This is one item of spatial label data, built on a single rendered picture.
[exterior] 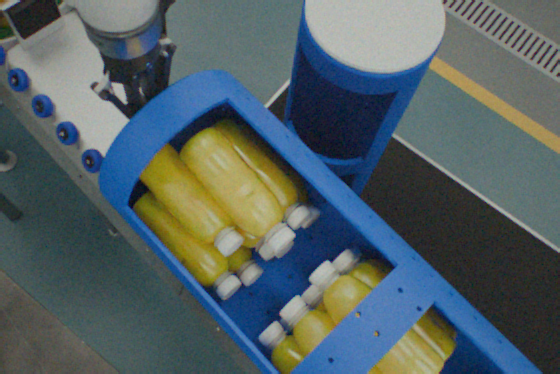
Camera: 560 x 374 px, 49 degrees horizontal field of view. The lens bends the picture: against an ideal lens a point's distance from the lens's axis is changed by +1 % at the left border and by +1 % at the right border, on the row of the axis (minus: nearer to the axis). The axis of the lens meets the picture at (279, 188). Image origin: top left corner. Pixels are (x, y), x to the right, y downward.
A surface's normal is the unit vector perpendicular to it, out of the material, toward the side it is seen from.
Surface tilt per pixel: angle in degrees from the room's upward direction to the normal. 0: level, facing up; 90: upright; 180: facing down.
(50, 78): 0
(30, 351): 4
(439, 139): 0
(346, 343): 23
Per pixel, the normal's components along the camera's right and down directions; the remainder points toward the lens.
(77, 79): 0.07, -0.38
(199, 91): 0.27, -0.54
